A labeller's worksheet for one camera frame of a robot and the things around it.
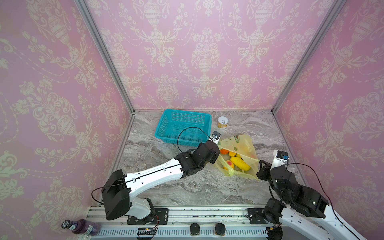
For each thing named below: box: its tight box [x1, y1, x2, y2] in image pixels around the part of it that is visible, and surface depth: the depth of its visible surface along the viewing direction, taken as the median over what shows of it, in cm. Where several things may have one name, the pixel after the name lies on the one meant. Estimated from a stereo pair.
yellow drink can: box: [217, 116, 229, 129], surface depth 110 cm
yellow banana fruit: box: [230, 156, 251, 171], surface depth 89 cm
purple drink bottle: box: [61, 219, 102, 236], surface depth 63 cm
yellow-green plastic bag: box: [213, 134, 261, 181], surface depth 85 cm
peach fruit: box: [226, 160, 235, 169], surface depth 89 cm
